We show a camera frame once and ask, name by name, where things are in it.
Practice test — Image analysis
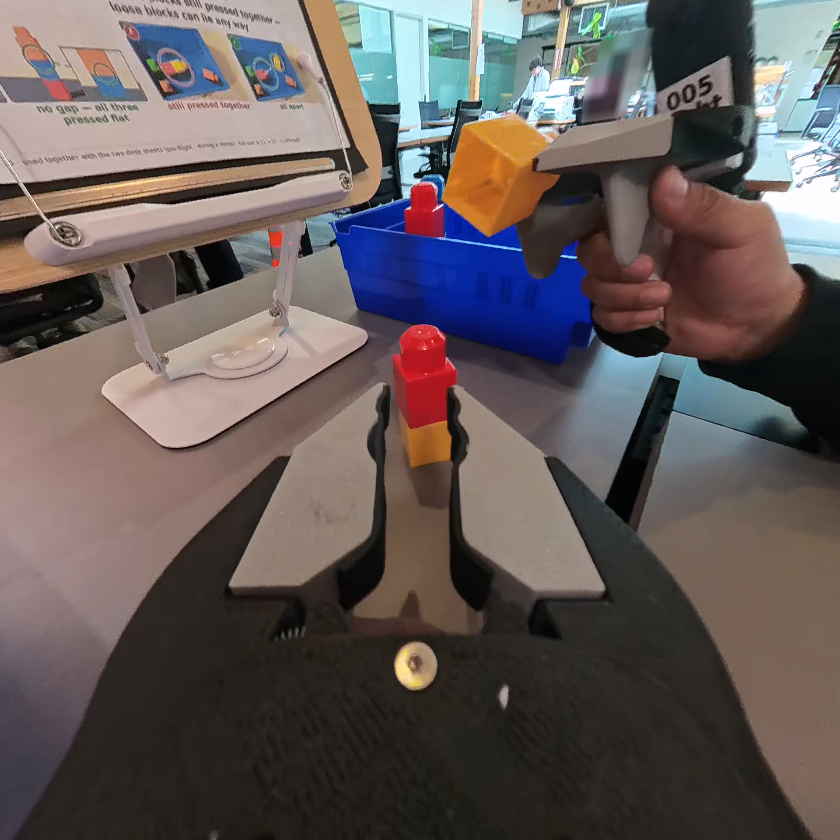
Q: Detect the printed instruction sheet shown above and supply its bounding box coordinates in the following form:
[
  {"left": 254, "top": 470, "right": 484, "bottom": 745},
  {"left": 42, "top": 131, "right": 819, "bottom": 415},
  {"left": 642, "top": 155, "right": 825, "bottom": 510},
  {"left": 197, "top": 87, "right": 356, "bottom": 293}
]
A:
[{"left": 0, "top": 0, "right": 350, "bottom": 186}]

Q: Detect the blue plastic bin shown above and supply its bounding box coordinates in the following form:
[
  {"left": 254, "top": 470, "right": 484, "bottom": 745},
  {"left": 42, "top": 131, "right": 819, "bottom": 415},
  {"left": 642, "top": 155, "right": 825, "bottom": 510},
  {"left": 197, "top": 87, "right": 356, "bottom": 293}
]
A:
[{"left": 330, "top": 197, "right": 597, "bottom": 365}]

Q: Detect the black flat panel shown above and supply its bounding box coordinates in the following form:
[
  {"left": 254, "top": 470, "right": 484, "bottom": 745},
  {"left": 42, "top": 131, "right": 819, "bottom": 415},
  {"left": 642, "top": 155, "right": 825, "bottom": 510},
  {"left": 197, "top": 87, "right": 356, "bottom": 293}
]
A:
[{"left": 672, "top": 354, "right": 821, "bottom": 454}]

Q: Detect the black office chair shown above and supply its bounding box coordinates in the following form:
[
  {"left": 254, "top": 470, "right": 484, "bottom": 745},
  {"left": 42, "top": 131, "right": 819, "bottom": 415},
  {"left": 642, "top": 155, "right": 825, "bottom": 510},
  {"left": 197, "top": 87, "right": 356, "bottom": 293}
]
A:
[
  {"left": 415, "top": 98, "right": 484, "bottom": 179},
  {"left": 0, "top": 272, "right": 106, "bottom": 349},
  {"left": 787, "top": 85, "right": 840, "bottom": 194},
  {"left": 367, "top": 101, "right": 403, "bottom": 206}
]

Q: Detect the person's right forearm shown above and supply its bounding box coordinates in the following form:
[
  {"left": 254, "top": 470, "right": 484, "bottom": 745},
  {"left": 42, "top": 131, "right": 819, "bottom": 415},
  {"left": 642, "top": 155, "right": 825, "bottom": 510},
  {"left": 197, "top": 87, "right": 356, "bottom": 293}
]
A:
[{"left": 699, "top": 262, "right": 840, "bottom": 460}]

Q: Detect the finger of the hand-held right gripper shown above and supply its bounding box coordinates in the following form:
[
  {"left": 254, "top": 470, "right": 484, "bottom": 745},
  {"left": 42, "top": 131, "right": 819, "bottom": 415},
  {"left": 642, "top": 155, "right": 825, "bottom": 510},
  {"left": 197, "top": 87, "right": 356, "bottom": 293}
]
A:
[
  {"left": 533, "top": 117, "right": 678, "bottom": 266},
  {"left": 515, "top": 190, "right": 605, "bottom": 281}
]

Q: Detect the red mega block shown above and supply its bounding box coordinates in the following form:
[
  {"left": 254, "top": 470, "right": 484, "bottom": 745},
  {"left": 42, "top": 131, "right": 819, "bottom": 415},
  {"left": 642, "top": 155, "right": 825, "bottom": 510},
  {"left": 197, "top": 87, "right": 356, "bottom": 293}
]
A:
[
  {"left": 403, "top": 184, "right": 447, "bottom": 237},
  {"left": 392, "top": 323, "right": 458, "bottom": 427}
]

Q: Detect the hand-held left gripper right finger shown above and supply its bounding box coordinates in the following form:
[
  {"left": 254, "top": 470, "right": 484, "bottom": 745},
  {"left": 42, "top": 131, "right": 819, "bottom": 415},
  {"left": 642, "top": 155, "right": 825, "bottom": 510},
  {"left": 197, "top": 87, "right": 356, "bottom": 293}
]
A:
[{"left": 448, "top": 386, "right": 608, "bottom": 611}]

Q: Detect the person's right hand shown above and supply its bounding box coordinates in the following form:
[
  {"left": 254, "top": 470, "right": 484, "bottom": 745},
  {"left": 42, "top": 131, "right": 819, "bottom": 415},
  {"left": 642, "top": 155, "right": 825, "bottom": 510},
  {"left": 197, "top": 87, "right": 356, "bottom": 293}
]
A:
[{"left": 581, "top": 164, "right": 808, "bottom": 363}]

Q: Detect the orange mega block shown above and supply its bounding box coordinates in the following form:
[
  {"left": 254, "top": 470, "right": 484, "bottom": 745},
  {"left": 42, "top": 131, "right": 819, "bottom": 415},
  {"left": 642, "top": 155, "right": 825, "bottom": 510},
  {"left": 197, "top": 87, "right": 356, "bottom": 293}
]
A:
[
  {"left": 443, "top": 115, "right": 560, "bottom": 237},
  {"left": 399, "top": 420, "right": 454, "bottom": 469}
]

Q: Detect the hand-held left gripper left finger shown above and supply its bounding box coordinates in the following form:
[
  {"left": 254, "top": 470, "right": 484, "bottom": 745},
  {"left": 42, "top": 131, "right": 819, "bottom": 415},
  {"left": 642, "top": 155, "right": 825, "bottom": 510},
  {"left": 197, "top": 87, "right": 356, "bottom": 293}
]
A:
[{"left": 228, "top": 384, "right": 391, "bottom": 610}]

